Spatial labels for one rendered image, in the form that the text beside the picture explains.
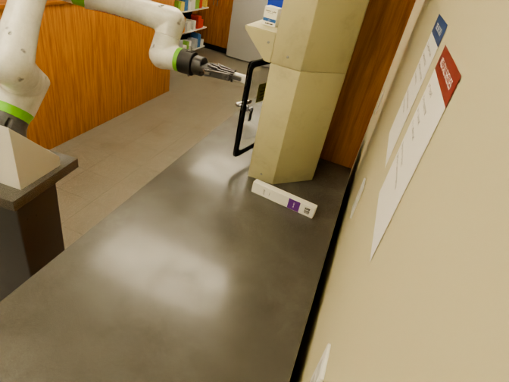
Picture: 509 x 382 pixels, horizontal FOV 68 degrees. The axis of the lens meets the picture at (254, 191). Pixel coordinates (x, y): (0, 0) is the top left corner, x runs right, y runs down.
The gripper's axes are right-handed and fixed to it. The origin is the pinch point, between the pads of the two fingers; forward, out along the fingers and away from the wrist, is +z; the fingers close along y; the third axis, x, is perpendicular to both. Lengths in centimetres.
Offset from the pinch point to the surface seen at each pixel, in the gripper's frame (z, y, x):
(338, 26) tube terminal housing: 29.8, 1.6, -25.8
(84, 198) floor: -117, 40, 131
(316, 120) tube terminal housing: 31.3, 3.1, 8.6
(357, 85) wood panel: 41, 31, -1
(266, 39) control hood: 8.1, -6.0, -17.2
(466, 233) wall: 54, -113, -32
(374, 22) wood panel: 39, 31, -26
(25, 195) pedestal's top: -47, -62, 38
